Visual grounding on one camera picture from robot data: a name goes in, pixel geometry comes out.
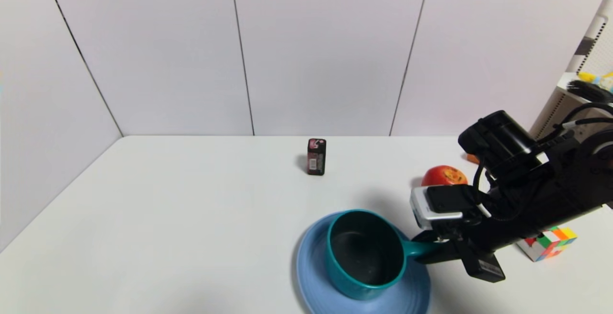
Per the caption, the blue round plate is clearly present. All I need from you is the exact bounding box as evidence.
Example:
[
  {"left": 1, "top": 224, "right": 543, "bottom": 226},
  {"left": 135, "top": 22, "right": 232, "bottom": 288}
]
[{"left": 295, "top": 211, "right": 431, "bottom": 314}]

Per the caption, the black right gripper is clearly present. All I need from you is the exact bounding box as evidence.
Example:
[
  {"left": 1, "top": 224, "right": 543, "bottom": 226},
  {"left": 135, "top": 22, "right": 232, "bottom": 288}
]
[{"left": 411, "top": 208, "right": 554, "bottom": 283}]

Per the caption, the colourful puzzle cube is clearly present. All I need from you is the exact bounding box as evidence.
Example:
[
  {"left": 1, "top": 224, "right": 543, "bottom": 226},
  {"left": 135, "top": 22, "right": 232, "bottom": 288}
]
[{"left": 516, "top": 226, "right": 578, "bottom": 262}]

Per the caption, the black bristly brush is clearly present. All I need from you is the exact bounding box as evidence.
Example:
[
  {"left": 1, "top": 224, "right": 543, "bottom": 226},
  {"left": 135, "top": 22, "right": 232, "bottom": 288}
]
[{"left": 567, "top": 80, "right": 613, "bottom": 104}]

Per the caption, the small black drink carton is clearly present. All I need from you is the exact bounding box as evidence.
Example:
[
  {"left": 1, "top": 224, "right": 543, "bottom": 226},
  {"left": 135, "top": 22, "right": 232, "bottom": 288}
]
[{"left": 307, "top": 138, "right": 327, "bottom": 176}]

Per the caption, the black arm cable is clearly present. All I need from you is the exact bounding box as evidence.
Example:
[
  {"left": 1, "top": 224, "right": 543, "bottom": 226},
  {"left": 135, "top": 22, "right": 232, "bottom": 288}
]
[{"left": 551, "top": 102, "right": 613, "bottom": 137}]

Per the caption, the white perforated panel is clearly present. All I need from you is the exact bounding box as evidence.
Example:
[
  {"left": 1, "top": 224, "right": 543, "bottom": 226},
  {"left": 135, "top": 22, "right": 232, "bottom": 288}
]
[{"left": 568, "top": 0, "right": 613, "bottom": 75}]

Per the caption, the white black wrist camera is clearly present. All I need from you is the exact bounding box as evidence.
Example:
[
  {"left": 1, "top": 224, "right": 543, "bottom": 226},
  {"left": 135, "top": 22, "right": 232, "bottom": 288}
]
[{"left": 410, "top": 185, "right": 479, "bottom": 231}]

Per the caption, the teal saucepan with handle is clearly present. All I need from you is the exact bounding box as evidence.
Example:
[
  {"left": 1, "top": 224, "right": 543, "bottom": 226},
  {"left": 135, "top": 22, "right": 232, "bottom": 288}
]
[{"left": 326, "top": 209, "right": 439, "bottom": 301}]

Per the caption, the red apple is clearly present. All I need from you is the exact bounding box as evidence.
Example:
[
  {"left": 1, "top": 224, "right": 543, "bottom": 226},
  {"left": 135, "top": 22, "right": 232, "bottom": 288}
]
[{"left": 421, "top": 165, "right": 468, "bottom": 188}]

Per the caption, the yellow toy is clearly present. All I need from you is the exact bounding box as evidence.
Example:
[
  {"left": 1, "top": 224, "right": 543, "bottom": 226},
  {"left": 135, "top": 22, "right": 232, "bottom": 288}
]
[{"left": 579, "top": 71, "right": 613, "bottom": 90}]

